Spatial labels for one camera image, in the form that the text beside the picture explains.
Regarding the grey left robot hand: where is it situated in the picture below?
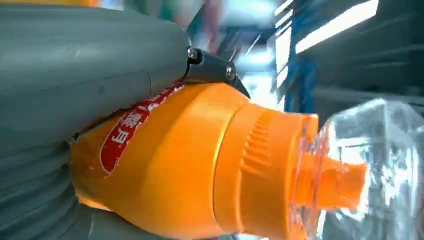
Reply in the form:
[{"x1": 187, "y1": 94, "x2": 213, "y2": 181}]
[{"x1": 0, "y1": 4, "x2": 251, "y2": 157}]

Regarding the orange drink bottle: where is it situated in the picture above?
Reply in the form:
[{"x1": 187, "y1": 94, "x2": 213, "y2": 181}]
[{"x1": 69, "y1": 82, "x2": 424, "y2": 240}]

